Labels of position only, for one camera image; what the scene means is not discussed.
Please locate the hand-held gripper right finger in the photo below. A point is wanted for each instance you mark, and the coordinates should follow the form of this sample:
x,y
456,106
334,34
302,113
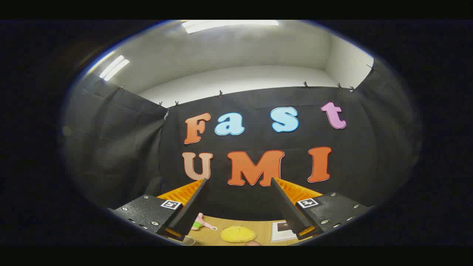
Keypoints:
x,y
290,210

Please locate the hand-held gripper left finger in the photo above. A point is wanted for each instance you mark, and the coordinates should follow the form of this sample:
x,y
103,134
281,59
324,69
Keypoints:
x,y
192,208

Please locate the pink and green plush toy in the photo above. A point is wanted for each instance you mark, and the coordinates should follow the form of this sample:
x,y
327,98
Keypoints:
x,y
199,222

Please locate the white printed booklet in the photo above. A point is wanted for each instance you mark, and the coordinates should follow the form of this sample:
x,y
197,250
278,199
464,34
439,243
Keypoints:
x,y
280,234

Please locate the yellow round plush cushion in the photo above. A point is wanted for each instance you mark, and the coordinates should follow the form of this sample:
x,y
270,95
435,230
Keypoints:
x,y
238,234

